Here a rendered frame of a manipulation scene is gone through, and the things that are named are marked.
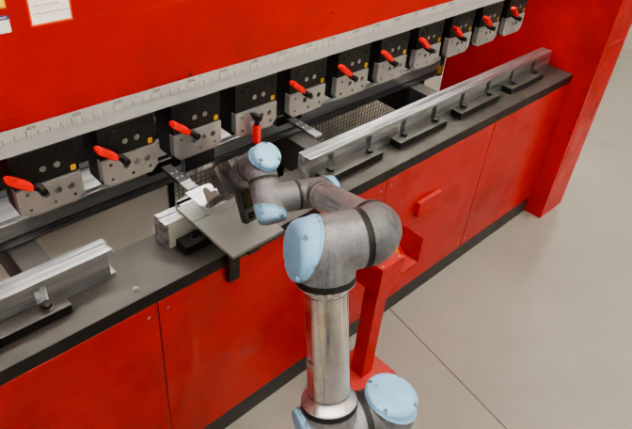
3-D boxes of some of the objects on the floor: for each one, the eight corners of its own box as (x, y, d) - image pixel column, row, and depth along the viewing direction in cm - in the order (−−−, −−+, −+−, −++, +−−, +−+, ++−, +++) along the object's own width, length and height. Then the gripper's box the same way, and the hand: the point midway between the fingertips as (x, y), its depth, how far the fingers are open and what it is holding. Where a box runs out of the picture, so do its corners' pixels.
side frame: (540, 218, 349) (731, -284, 214) (424, 154, 396) (522, -290, 261) (560, 202, 364) (751, -277, 229) (447, 143, 411) (550, -283, 276)
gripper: (252, 150, 161) (223, 175, 178) (214, 166, 154) (187, 191, 171) (267, 178, 161) (236, 201, 178) (230, 195, 153) (201, 217, 171)
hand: (218, 203), depth 173 cm, fingers open, 5 cm apart
